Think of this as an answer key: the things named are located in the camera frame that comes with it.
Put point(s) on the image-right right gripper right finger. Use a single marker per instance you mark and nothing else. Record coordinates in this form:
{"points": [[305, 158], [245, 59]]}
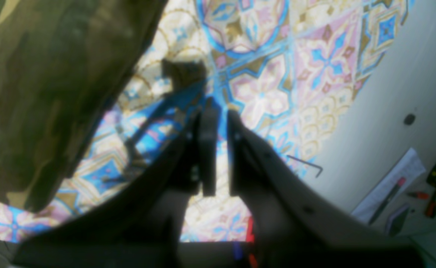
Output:
{"points": [[295, 227]]}

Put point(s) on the camouflage T-shirt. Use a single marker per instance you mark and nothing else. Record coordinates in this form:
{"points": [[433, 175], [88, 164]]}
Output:
{"points": [[63, 64]]}

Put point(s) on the white paper sheet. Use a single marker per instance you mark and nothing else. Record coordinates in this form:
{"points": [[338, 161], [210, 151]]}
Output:
{"points": [[404, 172]]}

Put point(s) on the black hex key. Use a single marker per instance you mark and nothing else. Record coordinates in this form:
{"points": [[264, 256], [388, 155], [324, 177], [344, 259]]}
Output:
{"points": [[320, 168]]}

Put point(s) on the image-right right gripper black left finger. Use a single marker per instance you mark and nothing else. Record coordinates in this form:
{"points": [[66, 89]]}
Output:
{"points": [[139, 227]]}

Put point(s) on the patterned tile tablecloth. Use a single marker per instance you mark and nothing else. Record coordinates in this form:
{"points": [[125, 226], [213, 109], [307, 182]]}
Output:
{"points": [[290, 68]]}

